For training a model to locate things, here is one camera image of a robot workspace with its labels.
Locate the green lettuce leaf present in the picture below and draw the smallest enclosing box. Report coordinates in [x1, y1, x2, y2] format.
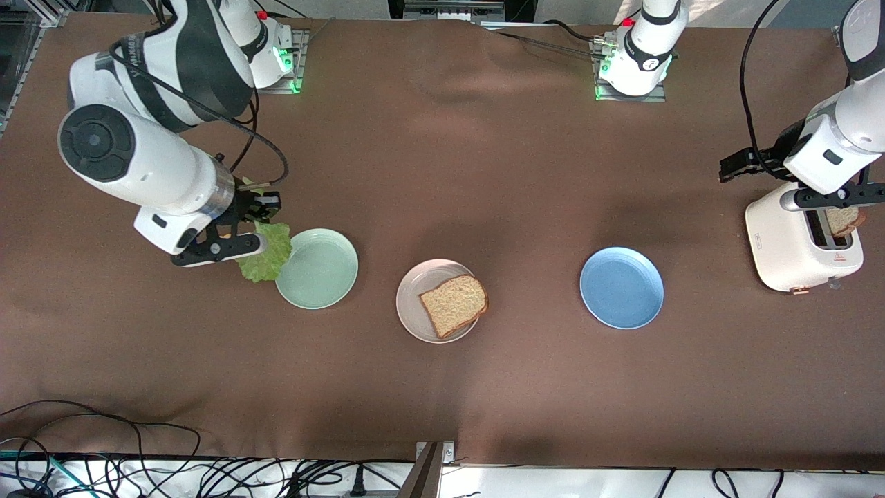
[235, 176, 293, 284]

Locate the brown bread slice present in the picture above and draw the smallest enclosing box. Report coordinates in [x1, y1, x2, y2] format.
[826, 206, 867, 240]
[418, 275, 490, 340]

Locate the mint green plate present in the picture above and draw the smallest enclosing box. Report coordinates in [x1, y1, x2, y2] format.
[275, 228, 360, 310]

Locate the blue plate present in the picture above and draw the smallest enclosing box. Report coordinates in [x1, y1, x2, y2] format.
[579, 247, 665, 331]

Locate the beige plate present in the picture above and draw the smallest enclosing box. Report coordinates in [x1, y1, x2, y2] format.
[395, 259, 483, 344]

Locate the white toaster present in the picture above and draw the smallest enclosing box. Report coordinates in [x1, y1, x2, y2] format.
[745, 181, 865, 295]

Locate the brown table cloth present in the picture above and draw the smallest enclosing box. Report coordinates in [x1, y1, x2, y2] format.
[0, 12, 885, 471]

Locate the grey slotted metal unit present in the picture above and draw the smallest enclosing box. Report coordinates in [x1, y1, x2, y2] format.
[404, 0, 505, 20]

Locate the black equipment housing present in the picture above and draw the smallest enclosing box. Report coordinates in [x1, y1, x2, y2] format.
[387, 0, 537, 21]

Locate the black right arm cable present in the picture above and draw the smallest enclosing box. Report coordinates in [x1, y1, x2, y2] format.
[109, 38, 290, 189]

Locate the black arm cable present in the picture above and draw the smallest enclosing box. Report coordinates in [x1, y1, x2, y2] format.
[109, 38, 290, 189]
[738, 0, 783, 174]

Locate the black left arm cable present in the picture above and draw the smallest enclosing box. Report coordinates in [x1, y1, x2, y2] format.
[738, 0, 783, 174]

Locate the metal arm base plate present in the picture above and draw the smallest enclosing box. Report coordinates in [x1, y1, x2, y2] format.
[593, 38, 668, 103]
[256, 29, 309, 94]

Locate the black base cable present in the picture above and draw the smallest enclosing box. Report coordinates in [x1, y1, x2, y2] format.
[484, 19, 626, 57]

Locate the black looping floor cable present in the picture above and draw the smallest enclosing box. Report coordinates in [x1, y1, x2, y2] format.
[0, 400, 203, 485]

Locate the aluminium frame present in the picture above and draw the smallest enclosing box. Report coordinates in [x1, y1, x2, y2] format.
[0, 0, 77, 136]

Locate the aluminium profile with bracket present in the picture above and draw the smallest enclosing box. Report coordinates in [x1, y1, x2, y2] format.
[398, 440, 457, 498]

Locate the teal cable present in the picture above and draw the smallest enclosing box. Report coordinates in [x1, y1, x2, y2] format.
[0, 450, 94, 497]

